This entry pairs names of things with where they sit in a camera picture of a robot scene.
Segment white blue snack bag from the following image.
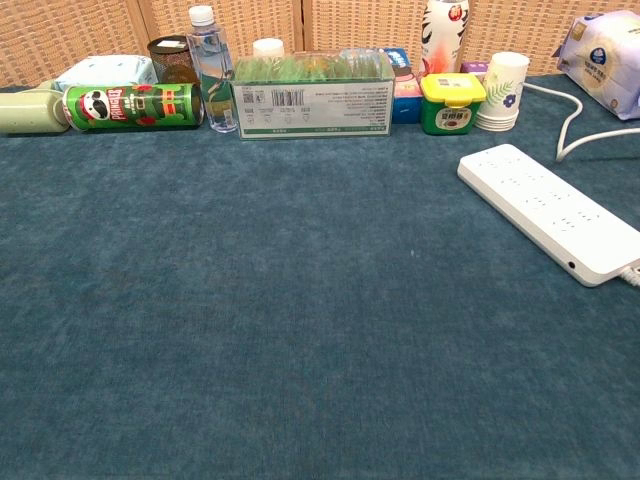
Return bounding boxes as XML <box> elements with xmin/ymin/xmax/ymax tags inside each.
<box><xmin>552</xmin><ymin>9</ymin><xmax>640</xmax><ymax>121</ymax></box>

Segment plain white paper cups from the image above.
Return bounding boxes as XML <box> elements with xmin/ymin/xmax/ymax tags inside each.
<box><xmin>252</xmin><ymin>38</ymin><xmax>286</xmax><ymax>60</ymax></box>

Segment green container yellow lid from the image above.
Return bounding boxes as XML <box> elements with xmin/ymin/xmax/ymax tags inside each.
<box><xmin>418</xmin><ymin>73</ymin><xmax>487</xmax><ymax>136</ymax></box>

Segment white power strip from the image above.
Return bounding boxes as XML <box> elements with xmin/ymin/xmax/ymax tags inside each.
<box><xmin>457</xmin><ymin>143</ymin><xmax>640</xmax><ymax>288</ymax></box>

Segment clear box of green packets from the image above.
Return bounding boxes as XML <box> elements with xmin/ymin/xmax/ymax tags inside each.
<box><xmin>229</xmin><ymin>48</ymin><xmax>396</xmax><ymax>140</ymax></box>

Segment blue table cloth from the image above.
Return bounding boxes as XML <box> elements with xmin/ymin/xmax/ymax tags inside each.
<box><xmin>0</xmin><ymin>74</ymin><xmax>640</xmax><ymax>480</ymax></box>

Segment woven wooden folding screen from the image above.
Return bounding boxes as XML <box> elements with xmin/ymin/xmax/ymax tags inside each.
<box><xmin>0</xmin><ymin>0</ymin><xmax>640</xmax><ymax>89</ymax></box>

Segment white drink bottle black cap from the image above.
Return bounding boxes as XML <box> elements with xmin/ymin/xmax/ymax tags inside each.
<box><xmin>419</xmin><ymin>0</ymin><xmax>471</xmax><ymax>76</ymax></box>

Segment pink and blue box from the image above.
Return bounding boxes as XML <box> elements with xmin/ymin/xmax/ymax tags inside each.
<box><xmin>391</xmin><ymin>74</ymin><xmax>424</xmax><ymax>125</ymax></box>

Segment light blue wet wipes pack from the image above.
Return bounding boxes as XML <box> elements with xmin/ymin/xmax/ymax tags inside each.
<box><xmin>53</xmin><ymin>54</ymin><xmax>160</xmax><ymax>94</ymax></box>

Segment tall blue white box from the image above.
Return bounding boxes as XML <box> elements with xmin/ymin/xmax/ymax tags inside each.
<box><xmin>379</xmin><ymin>47</ymin><xmax>414</xmax><ymax>77</ymax></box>

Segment black jar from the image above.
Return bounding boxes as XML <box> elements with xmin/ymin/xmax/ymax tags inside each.
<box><xmin>147</xmin><ymin>35</ymin><xmax>201</xmax><ymax>86</ymax></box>

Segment white power cable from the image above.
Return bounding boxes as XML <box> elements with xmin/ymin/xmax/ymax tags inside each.
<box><xmin>522</xmin><ymin>82</ymin><xmax>640</xmax><ymax>289</ymax></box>

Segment clear water bottle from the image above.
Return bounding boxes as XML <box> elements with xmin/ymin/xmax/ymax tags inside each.
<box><xmin>186</xmin><ymin>5</ymin><xmax>239</xmax><ymax>134</ymax></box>

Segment green Pringles can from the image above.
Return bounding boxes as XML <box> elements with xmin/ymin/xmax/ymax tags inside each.
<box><xmin>63</xmin><ymin>82</ymin><xmax>206</xmax><ymax>134</ymax></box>

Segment light green lint roller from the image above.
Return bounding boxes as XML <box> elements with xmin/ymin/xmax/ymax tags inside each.
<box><xmin>0</xmin><ymin>79</ymin><xmax>71</xmax><ymax>136</ymax></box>

